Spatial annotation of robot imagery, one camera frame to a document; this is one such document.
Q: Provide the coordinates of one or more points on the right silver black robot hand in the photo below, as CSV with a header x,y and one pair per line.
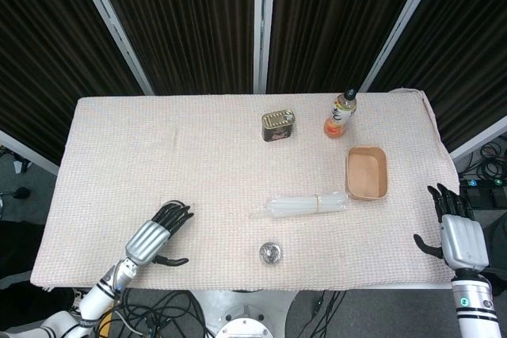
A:
x,y
463,239

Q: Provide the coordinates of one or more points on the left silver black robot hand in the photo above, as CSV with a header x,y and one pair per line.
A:
x,y
147,241

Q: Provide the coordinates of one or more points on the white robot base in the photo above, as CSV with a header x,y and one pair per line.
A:
x,y
245,318

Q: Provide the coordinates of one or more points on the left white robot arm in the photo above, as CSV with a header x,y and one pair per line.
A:
x,y
97,296

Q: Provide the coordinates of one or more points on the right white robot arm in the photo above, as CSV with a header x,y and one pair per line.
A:
x,y
475,302

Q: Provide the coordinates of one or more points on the pink woven tablecloth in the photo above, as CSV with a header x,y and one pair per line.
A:
x,y
222,179

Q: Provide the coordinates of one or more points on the brown paper food box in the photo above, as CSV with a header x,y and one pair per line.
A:
x,y
367,173

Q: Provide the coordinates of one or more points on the bundle of clear plastic tubes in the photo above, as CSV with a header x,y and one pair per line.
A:
x,y
305,206

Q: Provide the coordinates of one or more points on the gold rectangular tin can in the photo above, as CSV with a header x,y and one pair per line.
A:
x,y
278,126

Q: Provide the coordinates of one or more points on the orange drink bottle black cap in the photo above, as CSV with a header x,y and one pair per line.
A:
x,y
340,114

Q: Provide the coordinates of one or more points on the black corrugated partition panel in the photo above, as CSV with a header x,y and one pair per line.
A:
x,y
178,25
336,21
43,53
455,49

